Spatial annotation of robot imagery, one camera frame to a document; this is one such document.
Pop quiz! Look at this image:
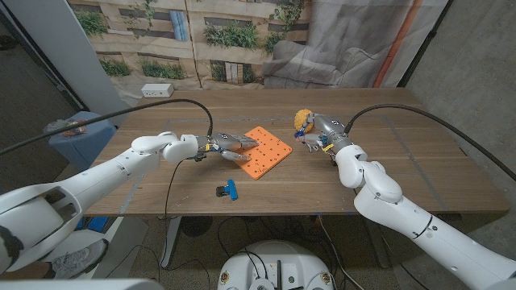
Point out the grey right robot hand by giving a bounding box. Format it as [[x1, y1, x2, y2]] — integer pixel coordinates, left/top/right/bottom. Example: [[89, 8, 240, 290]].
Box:
[[293, 112, 355, 155]]

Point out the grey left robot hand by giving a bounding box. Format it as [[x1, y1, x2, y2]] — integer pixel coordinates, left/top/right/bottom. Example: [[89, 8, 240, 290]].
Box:
[[197, 131, 260, 163]]

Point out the orange peg board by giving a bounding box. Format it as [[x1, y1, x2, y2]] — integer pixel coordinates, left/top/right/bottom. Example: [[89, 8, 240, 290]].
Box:
[[235, 126, 293, 180]]

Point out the yellow pineapple toy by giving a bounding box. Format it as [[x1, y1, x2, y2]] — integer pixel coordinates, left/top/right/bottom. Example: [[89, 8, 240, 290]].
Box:
[[293, 108, 314, 134]]

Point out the blue and black clip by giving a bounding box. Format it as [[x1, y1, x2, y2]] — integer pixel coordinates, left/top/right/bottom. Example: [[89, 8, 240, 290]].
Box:
[[214, 178, 239, 201]]

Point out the printed backdrop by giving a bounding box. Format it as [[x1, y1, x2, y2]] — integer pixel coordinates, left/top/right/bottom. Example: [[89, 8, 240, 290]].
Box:
[[66, 0, 449, 108]]

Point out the white power strip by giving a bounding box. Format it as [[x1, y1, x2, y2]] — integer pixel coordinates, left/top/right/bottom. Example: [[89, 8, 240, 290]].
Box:
[[140, 83, 174, 98]]

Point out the white table leg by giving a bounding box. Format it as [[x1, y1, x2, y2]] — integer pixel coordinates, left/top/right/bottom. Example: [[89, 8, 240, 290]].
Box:
[[159, 216, 182, 269]]

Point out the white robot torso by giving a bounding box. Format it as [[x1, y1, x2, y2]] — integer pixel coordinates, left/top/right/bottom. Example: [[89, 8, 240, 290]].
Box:
[[217, 240, 335, 290]]

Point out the blue stool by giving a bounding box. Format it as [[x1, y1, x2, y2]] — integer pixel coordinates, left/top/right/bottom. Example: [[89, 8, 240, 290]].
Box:
[[48, 110, 117, 170]]

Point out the clear bag of toys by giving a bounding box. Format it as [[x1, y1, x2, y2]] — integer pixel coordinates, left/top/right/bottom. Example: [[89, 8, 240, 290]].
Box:
[[43, 118, 88, 137]]

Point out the blue box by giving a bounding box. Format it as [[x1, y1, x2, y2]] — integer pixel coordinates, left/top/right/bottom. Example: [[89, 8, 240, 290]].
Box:
[[74, 216, 110, 234]]

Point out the grey partition panel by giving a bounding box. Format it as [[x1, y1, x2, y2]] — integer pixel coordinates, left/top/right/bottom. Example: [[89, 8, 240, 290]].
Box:
[[2, 0, 132, 126]]

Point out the grey sneaker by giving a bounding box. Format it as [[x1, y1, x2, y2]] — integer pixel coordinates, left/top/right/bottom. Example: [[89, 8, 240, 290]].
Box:
[[50, 238, 109, 280]]

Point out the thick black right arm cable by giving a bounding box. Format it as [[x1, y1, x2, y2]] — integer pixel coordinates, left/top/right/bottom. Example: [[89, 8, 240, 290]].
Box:
[[343, 103, 516, 182]]

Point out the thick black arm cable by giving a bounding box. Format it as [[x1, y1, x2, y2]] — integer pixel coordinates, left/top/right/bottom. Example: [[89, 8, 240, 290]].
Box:
[[343, 103, 516, 182], [0, 98, 214, 156]]

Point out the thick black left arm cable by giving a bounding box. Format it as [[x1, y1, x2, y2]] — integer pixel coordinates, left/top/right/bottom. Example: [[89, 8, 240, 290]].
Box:
[[0, 98, 214, 156]]

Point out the thin black cable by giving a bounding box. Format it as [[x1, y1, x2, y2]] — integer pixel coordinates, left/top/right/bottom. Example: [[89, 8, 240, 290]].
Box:
[[163, 159, 182, 270]]

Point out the grey floor cable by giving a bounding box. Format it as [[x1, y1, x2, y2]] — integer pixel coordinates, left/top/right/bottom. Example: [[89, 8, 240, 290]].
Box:
[[317, 215, 366, 290]]

